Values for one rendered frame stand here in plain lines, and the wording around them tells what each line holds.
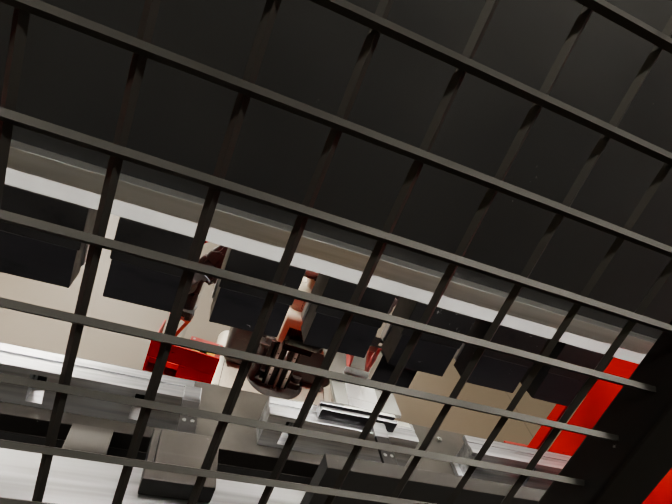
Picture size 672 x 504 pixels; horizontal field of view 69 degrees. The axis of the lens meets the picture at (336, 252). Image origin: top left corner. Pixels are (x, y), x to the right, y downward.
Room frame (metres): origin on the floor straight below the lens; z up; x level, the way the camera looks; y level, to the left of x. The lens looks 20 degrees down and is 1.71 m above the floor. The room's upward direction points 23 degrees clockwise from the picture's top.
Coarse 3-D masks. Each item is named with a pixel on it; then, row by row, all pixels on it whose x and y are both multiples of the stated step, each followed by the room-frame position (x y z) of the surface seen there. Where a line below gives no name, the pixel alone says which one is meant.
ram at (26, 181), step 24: (48, 192) 0.73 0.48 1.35; (72, 192) 0.74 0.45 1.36; (120, 216) 0.77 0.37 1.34; (144, 216) 0.78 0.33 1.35; (168, 216) 0.79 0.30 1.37; (216, 240) 0.82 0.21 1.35; (240, 240) 0.83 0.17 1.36; (312, 264) 0.88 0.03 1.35; (336, 264) 0.89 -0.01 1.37; (384, 288) 0.93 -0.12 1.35; (408, 288) 0.94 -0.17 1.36; (480, 312) 1.00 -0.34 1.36; (552, 336) 1.06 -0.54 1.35; (576, 336) 1.08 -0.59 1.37
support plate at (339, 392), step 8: (336, 360) 1.17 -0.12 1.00; (344, 360) 1.19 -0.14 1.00; (360, 360) 1.22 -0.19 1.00; (336, 368) 1.13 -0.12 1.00; (344, 368) 1.15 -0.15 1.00; (360, 368) 1.18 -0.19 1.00; (336, 384) 1.07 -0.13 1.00; (344, 384) 1.08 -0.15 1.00; (336, 392) 1.03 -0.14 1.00; (344, 392) 1.05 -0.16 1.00; (376, 392) 1.10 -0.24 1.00; (336, 400) 1.00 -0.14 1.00; (344, 400) 1.02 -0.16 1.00; (392, 400) 1.10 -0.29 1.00; (384, 408) 1.05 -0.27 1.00; (392, 408) 1.07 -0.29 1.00; (400, 416) 1.05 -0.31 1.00
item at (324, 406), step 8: (320, 400) 0.98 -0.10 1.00; (320, 408) 0.96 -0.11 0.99; (328, 408) 0.96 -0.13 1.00; (336, 408) 0.99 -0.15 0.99; (344, 408) 0.99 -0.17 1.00; (320, 416) 0.95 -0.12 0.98; (328, 416) 0.96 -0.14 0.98; (336, 416) 0.97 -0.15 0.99; (344, 416) 0.97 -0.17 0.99; (352, 416) 0.98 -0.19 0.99; (360, 416) 0.98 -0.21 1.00; (368, 416) 1.00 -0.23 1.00; (384, 416) 1.03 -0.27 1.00; (352, 424) 0.98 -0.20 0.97; (360, 424) 0.99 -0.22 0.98; (384, 424) 1.00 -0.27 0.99; (392, 424) 1.01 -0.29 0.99; (392, 432) 1.01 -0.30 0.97
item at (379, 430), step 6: (378, 426) 0.97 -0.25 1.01; (384, 426) 0.98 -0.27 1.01; (378, 432) 0.95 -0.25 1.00; (384, 432) 0.96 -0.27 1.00; (378, 438) 0.93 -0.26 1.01; (384, 438) 0.93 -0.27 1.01; (378, 450) 0.90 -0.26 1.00; (384, 456) 0.88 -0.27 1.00; (390, 456) 0.89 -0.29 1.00; (384, 462) 0.86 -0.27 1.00; (390, 462) 0.87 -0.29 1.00; (396, 462) 0.88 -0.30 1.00
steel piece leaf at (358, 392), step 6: (348, 372) 1.13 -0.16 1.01; (354, 372) 1.14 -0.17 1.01; (360, 372) 1.14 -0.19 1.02; (366, 372) 1.14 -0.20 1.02; (366, 378) 1.14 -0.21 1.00; (348, 384) 1.08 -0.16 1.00; (348, 390) 1.06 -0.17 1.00; (354, 390) 1.07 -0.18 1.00; (360, 390) 1.08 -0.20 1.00; (366, 390) 1.09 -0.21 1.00; (372, 390) 1.10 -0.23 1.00; (348, 396) 1.04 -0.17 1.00; (354, 396) 1.05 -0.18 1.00; (360, 396) 1.06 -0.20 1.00; (366, 396) 1.07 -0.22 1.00; (372, 396) 1.08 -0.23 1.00; (372, 402) 1.05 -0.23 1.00
